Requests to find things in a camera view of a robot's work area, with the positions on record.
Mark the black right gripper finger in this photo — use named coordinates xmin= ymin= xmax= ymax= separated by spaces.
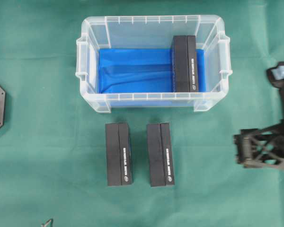
xmin=233 ymin=120 xmax=284 ymax=170

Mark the green table cloth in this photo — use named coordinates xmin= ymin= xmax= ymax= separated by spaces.
xmin=0 ymin=0 xmax=284 ymax=227

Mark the clear plastic storage case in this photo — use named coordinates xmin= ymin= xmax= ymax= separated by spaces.
xmin=75 ymin=15 xmax=232 ymax=113

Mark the small metal hex key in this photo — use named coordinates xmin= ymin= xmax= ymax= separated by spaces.
xmin=40 ymin=218 xmax=53 ymax=227

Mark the black box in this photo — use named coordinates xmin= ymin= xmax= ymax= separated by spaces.
xmin=147 ymin=122 xmax=175 ymax=187
xmin=105 ymin=122 xmax=133 ymax=186
xmin=171 ymin=35 xmax=199 ymax=93

